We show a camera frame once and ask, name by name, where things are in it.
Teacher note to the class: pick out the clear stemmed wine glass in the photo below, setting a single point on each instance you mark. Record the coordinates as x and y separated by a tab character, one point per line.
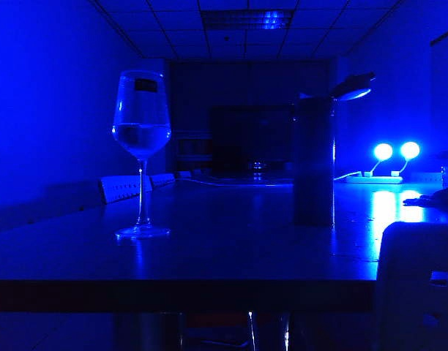
141	146

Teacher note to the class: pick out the dark low cabinet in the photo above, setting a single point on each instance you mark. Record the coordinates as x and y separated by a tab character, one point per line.
193	153

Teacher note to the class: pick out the black thermos cup with lid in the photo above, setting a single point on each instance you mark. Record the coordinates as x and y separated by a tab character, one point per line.
313	164

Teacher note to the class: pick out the ceiling light panel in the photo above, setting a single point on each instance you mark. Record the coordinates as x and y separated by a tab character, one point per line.
246	19

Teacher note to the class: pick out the chrome table leg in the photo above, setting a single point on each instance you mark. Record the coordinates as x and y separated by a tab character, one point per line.
252	329
287	329

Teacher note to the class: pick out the small clear drinking glass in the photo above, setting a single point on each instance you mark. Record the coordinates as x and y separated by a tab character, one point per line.
257	170

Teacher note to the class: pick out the wide dark table column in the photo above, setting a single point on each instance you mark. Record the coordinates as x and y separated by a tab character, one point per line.
149	331

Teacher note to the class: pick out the white perforated chair back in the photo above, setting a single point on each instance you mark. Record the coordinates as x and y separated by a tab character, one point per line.
161	180
425	176
121	188

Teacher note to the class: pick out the round glowing usb lamp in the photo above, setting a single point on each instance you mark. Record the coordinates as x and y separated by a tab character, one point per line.
410	150
383	150

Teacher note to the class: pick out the dark crumpled cloth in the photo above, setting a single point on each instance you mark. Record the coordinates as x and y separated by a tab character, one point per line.
438	199

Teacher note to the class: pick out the white power strip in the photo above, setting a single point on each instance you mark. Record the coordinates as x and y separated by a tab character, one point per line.
374	179

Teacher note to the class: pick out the dark flat screen monitor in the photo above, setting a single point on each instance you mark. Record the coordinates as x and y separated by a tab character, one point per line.
251	139

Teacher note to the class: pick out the dark wall rail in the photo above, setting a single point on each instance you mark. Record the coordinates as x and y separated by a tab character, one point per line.
445	36

